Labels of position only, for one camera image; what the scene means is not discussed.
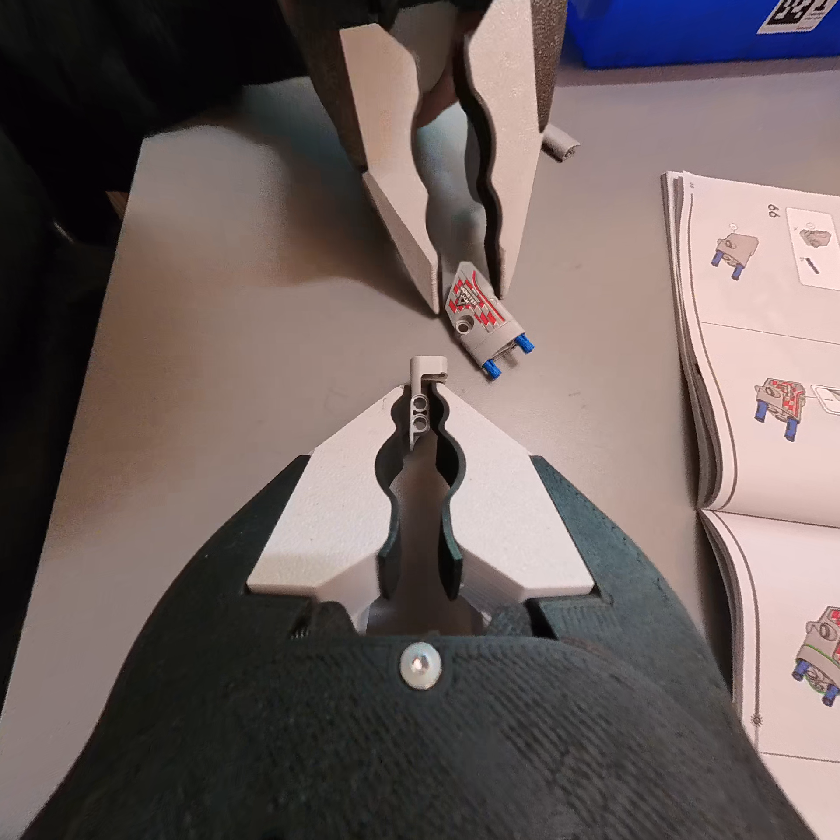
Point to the open building instruction booklet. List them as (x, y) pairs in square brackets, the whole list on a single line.
[(754, 426)]

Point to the grey printed toy brick assembly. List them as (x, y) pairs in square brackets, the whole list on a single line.
[(479, 321)]

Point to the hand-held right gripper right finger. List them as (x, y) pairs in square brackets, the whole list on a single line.
[(525, 518)]

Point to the black white marker tag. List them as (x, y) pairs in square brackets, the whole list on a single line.
[(797, 13)]

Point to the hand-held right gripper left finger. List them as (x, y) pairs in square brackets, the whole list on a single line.
[(315, 518)]

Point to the small grey toy brick connector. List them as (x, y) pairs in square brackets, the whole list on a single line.
[(561, 144)]

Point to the grey angled toy brick beam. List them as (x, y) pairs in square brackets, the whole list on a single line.
[(426, 367)]

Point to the grey desk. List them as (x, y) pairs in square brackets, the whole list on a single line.
[(229, 328)]

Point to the blue plastic bin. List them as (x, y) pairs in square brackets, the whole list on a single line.
[(656, 33)]

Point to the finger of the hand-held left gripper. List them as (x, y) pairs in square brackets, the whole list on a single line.
[(512, 118), (387, 131)]

